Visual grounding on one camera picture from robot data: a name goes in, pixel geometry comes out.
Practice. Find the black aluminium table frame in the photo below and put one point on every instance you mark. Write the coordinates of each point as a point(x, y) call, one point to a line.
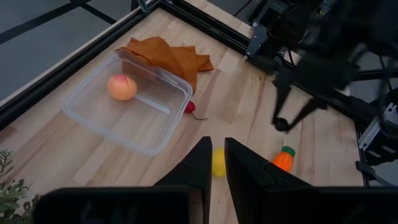
point(62, 71)

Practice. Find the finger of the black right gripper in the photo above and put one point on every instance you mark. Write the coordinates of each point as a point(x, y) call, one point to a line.
point(281, 99)
point(306, 112)

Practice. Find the dark toy cherry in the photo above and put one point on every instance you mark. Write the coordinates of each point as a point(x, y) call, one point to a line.
point(281, 125)

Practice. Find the clear plastic tupperware container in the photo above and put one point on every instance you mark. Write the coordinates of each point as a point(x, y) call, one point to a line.
point(124, 121)

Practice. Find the red toy cherry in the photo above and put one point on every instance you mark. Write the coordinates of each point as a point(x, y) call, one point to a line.
point(189, 107)

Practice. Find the yellow toy lemon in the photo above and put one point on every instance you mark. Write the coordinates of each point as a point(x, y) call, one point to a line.
point(218, 161)

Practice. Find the orange toy carrot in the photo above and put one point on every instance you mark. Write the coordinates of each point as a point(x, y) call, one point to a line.
point(283, 160)

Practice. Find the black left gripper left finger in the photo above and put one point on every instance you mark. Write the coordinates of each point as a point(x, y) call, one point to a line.
point(199, 168)

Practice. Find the orange cloth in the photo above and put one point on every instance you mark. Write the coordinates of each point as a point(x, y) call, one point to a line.
point(174, 59)

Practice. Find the orange toy peach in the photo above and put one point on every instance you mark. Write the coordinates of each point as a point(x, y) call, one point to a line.
point(122, 87)

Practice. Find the green potted plant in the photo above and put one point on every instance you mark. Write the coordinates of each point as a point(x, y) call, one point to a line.
point(12, 193)

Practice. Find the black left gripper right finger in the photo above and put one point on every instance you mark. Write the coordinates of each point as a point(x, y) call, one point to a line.
point(245, 168)

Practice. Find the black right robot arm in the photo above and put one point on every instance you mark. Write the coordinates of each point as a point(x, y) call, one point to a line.
point(342, 28)

